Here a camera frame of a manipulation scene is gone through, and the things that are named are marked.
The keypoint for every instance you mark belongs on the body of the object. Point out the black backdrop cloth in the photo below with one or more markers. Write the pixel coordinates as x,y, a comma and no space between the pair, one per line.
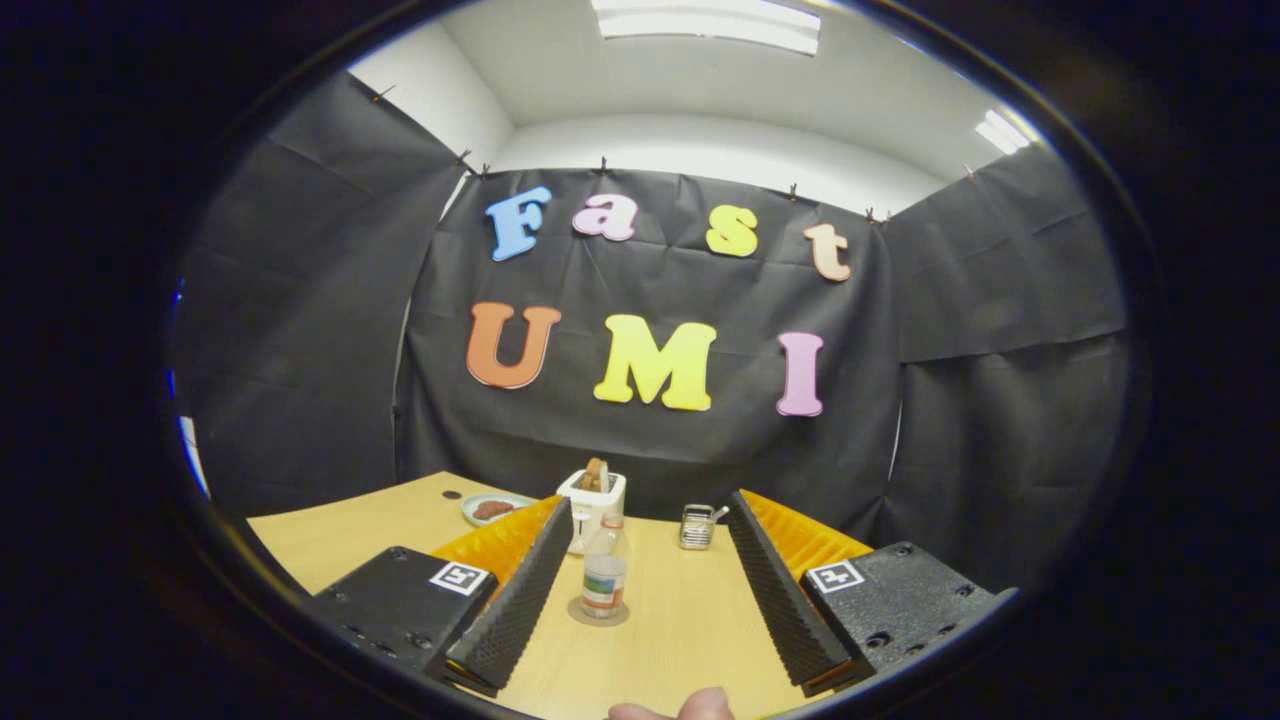
660,450

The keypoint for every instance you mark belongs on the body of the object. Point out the white toaster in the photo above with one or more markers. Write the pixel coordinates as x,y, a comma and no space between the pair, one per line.
600,505

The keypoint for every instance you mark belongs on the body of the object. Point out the clear plastic juice bottle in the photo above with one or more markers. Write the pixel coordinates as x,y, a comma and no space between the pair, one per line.
604,585

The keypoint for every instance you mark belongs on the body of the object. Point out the wooden table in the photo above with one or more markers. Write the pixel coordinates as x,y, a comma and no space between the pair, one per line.
690,620

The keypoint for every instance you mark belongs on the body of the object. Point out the long ceiling light panel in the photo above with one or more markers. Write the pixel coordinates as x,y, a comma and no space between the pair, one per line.
705,25

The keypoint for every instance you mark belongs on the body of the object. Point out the brown bread slice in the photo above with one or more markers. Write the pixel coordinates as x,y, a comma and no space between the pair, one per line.
595,475

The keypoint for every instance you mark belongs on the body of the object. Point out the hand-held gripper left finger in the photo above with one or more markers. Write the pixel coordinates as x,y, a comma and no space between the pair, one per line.
520,600

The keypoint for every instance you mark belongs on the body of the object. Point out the brown food pieces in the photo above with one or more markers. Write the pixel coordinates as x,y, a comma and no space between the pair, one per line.
492,509

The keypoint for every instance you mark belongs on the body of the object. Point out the small ceiling light panel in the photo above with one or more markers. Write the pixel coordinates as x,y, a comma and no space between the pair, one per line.
1002,132

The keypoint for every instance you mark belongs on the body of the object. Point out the round brown coaster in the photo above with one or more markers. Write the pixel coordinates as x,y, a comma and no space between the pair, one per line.
575,612

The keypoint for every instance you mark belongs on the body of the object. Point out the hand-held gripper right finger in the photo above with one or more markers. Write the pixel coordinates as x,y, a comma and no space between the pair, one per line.
785,600

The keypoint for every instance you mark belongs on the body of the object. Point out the pale green plate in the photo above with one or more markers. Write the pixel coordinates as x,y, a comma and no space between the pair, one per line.
472,517

